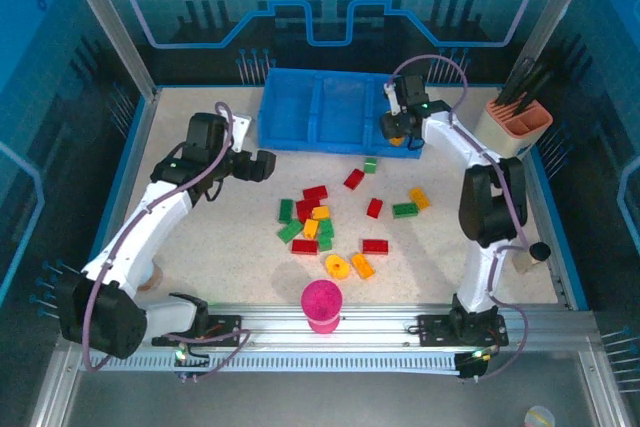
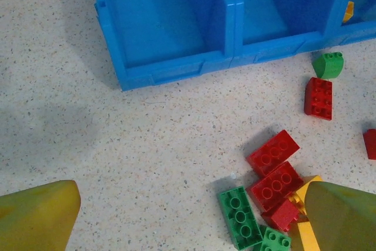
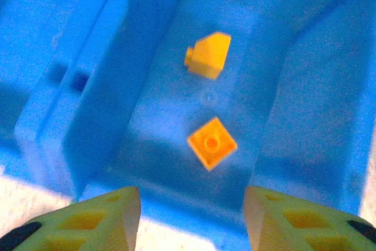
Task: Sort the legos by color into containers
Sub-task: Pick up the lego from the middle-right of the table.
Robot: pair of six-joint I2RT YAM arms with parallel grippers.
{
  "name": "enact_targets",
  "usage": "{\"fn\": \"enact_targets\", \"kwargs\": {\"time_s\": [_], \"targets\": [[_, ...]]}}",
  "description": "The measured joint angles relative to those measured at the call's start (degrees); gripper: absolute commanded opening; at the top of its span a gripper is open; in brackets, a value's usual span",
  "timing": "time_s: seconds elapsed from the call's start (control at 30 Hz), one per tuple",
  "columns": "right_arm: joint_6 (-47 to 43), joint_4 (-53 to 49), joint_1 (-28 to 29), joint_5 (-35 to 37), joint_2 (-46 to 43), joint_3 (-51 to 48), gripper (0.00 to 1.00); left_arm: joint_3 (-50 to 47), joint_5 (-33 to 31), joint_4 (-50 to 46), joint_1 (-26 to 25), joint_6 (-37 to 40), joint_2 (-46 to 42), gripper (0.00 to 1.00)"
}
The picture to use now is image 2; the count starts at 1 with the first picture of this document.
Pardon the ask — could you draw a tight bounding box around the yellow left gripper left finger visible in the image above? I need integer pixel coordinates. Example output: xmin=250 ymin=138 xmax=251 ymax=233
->
xmin=0 ymin=179 xmax=82 ymax=251

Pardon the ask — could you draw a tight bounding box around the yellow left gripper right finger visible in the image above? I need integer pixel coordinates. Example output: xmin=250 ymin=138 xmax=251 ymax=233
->
xmin=304 ymin=180 xmax=376 ymax=251

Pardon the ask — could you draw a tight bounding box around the yellow lego brick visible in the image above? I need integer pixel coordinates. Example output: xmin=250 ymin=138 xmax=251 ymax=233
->
xmin=296 ymin=222 xmax=321 ymax=251
xmin=287 ymin=175 xmax=324 ymax=223
xmin=342 ymin=1 xmax=355 ymax=24

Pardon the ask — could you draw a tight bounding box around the small red lego brick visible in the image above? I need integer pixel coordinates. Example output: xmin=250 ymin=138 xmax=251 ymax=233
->
xmin=260 ymin=199 xmax=301 ymax=233

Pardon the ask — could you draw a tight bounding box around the small green lego brick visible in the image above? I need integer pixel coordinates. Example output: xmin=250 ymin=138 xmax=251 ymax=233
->
xmin=254 ymin=226 xmax=293 ymax=251

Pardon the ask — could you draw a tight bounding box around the red two-by-four lego brick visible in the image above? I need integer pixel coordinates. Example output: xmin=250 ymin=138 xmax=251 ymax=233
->
xmin=249 ymin=161 xmax=305 ymax=213
xmin=246 ymin=129 xmax=301 ymax=177

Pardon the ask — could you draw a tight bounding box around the green two-by-four lego brick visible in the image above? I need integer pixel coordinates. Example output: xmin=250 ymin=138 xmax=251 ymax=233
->
xmin=217 ymin=186 xmax=264 ymax=251

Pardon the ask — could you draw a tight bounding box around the red sloped lego brick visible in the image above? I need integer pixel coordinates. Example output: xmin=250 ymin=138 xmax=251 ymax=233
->
xmin=303 ymin=76 xmax=334 ymax=122

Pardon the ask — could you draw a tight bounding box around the green curved lego brick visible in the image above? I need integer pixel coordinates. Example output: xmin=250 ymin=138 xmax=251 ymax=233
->
xmin=311 ymin=51 xmax=344 ymax=80

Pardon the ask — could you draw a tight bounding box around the blue plastic storage bin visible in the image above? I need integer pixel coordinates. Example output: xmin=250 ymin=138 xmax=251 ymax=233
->
xmin=334 ymin=0 xmax=376 ymax=48
xmin=90 ymin=0 xmax=236 ymax=92
xmin=228 ymin=0 xmax=344 ymax=66

